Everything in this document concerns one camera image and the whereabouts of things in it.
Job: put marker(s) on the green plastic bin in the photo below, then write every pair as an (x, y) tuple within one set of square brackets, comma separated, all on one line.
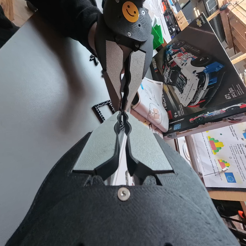
[(158, 36)]

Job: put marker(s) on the small black lego parts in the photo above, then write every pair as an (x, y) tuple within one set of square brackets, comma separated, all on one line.
[(94, 60)]

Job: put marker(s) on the white rounded device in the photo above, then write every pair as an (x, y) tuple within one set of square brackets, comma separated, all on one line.
[(182, 148)]

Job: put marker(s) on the black zippered bag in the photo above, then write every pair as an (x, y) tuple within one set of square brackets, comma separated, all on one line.
[(5, 28)]

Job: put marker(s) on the black rectangular lego frame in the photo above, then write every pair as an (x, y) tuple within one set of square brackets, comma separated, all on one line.
[(98, 111)]

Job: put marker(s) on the lego instruction booklet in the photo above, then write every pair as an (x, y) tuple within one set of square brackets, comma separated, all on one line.
[(153, 100)]

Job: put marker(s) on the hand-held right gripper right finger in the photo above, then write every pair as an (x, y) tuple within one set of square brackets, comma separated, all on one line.
[(149, 151)]

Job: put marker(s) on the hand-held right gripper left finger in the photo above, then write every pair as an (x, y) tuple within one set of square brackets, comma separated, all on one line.
[(96, 151)]

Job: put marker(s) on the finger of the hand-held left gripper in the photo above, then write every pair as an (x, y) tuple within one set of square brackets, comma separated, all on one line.
[(114, 63), (137, 65)]

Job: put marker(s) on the person's left forearm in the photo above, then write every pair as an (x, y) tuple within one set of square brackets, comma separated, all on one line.
[(67, 19)]

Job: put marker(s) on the lego race car box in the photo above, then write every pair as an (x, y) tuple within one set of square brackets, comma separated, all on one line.
[(201, 80)]

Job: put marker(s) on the printed task sheet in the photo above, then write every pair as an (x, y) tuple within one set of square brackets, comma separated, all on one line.
[(221, 149)]

